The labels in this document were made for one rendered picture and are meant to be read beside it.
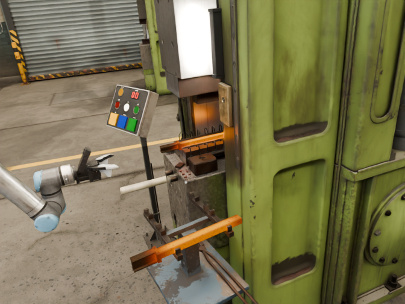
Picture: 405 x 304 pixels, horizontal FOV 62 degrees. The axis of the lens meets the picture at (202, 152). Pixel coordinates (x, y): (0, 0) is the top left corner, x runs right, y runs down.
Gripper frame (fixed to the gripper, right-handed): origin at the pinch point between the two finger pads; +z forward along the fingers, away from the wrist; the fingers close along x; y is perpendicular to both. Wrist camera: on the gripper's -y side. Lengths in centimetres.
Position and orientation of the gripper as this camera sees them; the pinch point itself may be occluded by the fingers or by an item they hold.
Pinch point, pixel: (116, 159)
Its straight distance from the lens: 168.0
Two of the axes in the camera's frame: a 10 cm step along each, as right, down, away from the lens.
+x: 3.8, 3.7, -8.5
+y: 0.7, 9.0, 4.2
